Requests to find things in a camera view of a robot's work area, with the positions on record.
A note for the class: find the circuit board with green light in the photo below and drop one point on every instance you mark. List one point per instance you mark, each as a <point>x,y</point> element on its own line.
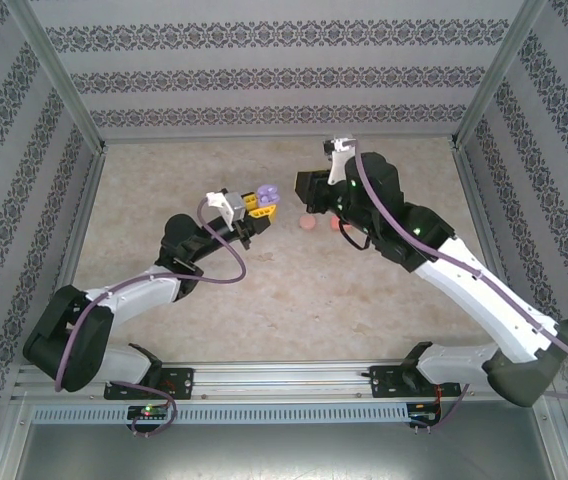
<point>149,412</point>

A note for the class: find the aluminium mounting rail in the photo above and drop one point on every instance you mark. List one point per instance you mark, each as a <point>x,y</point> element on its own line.
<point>284,380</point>

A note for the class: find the aluminium side rail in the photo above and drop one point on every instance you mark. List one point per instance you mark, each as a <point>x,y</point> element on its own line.
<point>477,210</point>
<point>84,210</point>

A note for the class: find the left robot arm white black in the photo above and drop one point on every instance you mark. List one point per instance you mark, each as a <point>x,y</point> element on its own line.
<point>139,295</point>

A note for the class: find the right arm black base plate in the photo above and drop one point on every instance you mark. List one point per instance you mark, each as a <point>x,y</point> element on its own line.
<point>379,382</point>

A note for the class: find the grey metal shelf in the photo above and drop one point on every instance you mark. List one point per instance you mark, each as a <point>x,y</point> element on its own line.
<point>284,455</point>

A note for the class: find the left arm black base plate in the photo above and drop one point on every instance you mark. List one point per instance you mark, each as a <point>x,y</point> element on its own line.
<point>184,382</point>

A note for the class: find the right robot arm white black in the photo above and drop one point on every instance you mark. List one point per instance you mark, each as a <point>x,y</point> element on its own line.
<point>474,290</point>

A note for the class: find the purple round charging case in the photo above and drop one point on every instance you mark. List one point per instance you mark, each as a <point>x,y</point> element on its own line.
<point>268,194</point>

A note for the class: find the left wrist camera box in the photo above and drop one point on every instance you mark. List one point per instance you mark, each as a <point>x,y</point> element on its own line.
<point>226,210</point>

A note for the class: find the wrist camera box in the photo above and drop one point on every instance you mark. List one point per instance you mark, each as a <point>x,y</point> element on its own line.
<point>226,210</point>
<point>339,162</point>

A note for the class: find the aluminium frame post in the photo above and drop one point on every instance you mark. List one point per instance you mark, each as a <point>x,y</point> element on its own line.
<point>66,85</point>
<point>487,85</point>

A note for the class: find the pink round charging case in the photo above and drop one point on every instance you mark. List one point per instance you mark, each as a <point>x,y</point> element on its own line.
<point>308,223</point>

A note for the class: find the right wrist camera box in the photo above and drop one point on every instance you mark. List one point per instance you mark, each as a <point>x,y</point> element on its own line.
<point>339,162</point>

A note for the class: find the coral rectangular charging case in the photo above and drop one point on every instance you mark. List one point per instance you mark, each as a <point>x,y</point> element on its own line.
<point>335,224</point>

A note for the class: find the small black circuit board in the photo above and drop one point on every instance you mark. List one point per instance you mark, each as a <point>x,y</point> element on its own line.
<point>421,417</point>

